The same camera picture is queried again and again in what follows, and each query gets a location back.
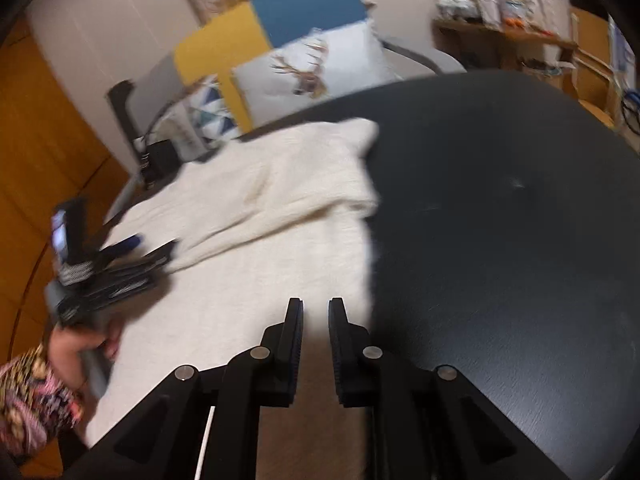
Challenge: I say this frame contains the cream knitted sweater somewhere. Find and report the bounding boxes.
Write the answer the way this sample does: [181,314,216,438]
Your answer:
[82,118,378,479]

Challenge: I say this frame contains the floral sleeve forearm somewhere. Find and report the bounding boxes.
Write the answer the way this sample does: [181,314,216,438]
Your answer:
[1,344,84,464]

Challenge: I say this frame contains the person's left hand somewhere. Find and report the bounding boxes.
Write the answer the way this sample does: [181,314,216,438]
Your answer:
[47,318,124,391]

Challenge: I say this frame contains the black handbag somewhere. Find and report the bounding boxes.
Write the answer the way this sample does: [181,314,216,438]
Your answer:
[140,140,182,188]

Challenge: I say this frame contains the wooden wardrobe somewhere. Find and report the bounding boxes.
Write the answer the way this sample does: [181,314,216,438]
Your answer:
[0,18,129,361]

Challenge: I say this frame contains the triangle pattern pillow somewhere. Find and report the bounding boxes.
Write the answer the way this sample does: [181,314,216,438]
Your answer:
[150,75,241,162]

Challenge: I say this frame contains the grey yellow blue sofa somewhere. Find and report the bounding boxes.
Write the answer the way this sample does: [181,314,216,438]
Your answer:
[102,0,469,226]

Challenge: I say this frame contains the white deer print pillow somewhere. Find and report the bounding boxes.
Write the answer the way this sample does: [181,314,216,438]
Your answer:
[232,20,397,127]

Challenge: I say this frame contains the wooden side table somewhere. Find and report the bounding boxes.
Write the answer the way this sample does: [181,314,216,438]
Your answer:
[433,0,578,99]

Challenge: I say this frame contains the wooden chair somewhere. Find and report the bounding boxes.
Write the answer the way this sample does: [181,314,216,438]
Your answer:
[570,6,618,129]

